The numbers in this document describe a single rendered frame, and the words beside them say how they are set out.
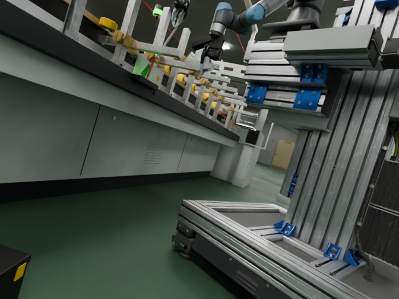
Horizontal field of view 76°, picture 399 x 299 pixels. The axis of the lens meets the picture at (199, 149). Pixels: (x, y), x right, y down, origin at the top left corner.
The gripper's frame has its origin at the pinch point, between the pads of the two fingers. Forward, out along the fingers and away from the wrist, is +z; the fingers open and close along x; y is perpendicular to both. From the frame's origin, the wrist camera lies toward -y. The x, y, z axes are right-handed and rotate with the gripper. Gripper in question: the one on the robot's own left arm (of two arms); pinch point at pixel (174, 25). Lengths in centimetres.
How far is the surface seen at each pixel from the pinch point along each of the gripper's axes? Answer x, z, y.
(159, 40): -6.0, 8.8, -2.5
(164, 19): -6.7, -2.6, -2.4
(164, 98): 2.8, 34.2, -18.7
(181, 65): 9.2, 17.7, -1.6
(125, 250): 15, 102, 32
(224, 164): 78, 70, -259
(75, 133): -31, 68, 3
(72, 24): -23, 28, 44
